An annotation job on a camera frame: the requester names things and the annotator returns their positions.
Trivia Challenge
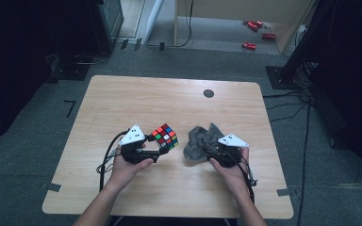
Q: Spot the left hand-held gripper cable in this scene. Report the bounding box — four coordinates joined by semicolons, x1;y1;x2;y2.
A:
96;129;130;192

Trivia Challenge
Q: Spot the black stand base plate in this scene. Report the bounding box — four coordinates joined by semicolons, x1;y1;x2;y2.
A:
45;53;91;84
265;65;301;90

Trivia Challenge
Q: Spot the multicoloured puzzle cube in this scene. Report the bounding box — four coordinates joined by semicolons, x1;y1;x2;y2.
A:
150;122;180;151

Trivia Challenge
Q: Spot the black cabinet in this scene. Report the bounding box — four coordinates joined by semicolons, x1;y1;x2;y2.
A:
88;0;125;55

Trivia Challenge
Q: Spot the black hanging cable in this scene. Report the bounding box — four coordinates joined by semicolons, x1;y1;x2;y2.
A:
161;0;195;49

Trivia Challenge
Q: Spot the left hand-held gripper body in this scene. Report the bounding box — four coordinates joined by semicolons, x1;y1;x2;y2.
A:
118;123;160;166

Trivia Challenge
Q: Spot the long black floor cable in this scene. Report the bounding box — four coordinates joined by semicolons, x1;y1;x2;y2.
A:
296;100;313;226

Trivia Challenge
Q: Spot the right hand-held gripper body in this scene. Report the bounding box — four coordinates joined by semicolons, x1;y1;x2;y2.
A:
205;134;250;169

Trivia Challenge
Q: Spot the black coiled cable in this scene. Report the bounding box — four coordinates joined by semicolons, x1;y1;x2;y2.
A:
73;51;110;66

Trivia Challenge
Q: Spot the white board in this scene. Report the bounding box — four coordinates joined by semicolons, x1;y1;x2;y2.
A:
135;0;165;43

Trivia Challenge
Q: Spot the grey tape piece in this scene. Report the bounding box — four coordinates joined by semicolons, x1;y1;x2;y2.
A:
41;182;62;193
276;187;296;198

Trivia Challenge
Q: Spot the person's left hand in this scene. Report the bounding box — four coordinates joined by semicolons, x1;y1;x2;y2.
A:
108;140;156;191

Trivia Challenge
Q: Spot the hand-held gripper cable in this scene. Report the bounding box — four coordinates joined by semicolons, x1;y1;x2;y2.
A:
222;150;259;204
96;129;130;192

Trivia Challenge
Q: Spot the right hand-held gripper cable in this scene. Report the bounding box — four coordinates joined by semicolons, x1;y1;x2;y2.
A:
222;150;259;204

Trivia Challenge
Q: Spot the bundle of black cables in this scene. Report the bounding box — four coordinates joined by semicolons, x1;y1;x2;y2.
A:
293;57;321;90

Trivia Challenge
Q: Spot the grey fluffy cloth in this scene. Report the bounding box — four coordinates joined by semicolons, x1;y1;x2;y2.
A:
183;122;225;161

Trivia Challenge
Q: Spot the black stand pole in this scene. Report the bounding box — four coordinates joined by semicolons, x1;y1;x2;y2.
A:
281;0;338;83

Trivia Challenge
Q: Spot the dark curtain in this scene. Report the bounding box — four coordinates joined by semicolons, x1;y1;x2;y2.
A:
0;0;103;150
310;0;362;182

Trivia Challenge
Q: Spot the person's right hand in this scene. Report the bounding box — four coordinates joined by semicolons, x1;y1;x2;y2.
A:
208;146;250;194

